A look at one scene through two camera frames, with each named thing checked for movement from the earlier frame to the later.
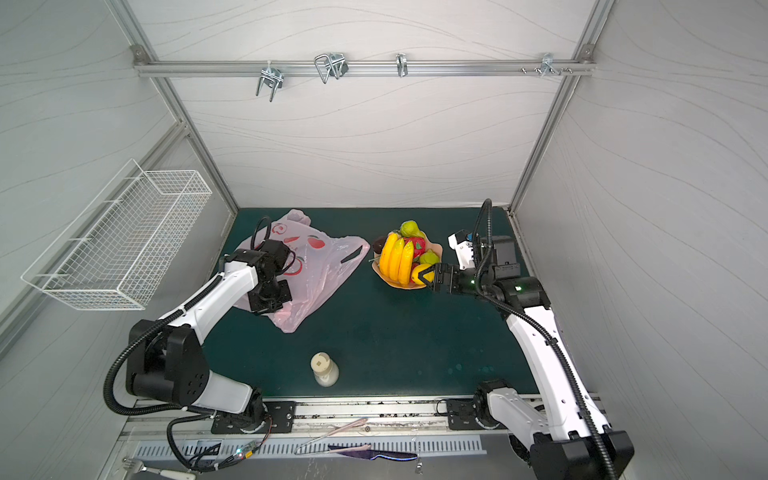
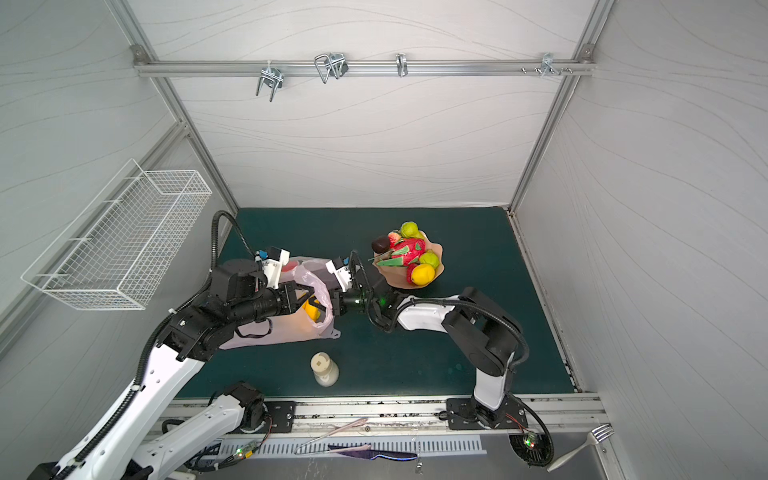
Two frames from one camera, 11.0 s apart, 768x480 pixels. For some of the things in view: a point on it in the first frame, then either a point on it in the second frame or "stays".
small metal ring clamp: (402, 65) stays
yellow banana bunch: (397, 257) → (311, 310)
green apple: (430, 257) stays
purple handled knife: (370, 454) stays
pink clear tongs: (355, 422) stays
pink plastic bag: (320, 260) → (293, 327)
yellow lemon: (419, 268) stays
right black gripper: (447, 279) → (349, 294)
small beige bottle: (325, 370) stays
